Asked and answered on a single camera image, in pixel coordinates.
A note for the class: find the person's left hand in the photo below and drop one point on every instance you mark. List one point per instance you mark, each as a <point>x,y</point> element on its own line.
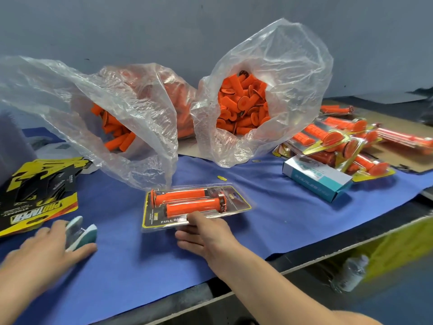
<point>40,257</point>

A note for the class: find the person's right hand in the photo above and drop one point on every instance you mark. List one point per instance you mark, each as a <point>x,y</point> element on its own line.
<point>206,237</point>

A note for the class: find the teal hand stapler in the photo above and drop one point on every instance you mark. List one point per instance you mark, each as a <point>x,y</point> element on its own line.
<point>82,235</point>

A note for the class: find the yellow black backing card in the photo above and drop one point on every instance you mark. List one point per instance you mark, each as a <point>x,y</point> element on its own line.
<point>237,199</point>

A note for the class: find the stack of clear blister shells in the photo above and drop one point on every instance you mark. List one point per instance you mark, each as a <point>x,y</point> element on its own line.
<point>13,145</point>

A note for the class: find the person's right forearm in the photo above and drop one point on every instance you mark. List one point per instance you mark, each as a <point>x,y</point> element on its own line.
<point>270,294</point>

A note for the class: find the sealed yellow card package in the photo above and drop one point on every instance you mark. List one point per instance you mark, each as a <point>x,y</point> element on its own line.
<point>294,142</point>

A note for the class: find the person's right leg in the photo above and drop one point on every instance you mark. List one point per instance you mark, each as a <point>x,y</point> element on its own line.
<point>358,318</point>

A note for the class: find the small yellow scrap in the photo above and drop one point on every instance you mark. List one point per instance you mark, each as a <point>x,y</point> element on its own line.
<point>222,178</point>

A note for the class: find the stack of yellow black cards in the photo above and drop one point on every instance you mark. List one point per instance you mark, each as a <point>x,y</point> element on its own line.
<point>37,196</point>

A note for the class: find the white printed paper sheet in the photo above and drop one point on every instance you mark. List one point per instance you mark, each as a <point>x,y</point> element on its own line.
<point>64,153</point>

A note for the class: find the teal white cardboard box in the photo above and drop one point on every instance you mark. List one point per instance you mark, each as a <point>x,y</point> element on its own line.
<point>318,178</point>

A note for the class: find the clear plastic bottle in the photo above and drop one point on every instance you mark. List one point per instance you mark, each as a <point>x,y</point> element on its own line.
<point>352,272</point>

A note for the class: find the yellow plastic crate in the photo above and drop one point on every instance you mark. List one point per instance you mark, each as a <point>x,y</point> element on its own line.
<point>399,247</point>

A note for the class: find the large clear plastic bag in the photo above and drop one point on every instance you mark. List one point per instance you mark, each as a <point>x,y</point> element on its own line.
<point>304,64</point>

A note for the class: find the pile of packed grip packages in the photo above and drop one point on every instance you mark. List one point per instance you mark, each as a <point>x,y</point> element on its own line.
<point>406,162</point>

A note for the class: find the grey flat sheet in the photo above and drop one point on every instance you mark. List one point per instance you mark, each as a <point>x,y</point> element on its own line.
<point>392,98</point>

